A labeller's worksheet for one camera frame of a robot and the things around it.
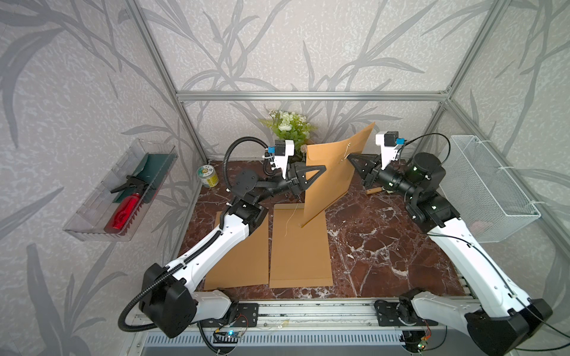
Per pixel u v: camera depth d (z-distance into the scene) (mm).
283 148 502
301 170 545
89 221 577
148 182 664
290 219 963
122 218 592
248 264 809
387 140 524
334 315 753
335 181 665
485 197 622
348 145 553
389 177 547
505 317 370
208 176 1040
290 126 932
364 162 568
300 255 861
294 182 517
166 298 385
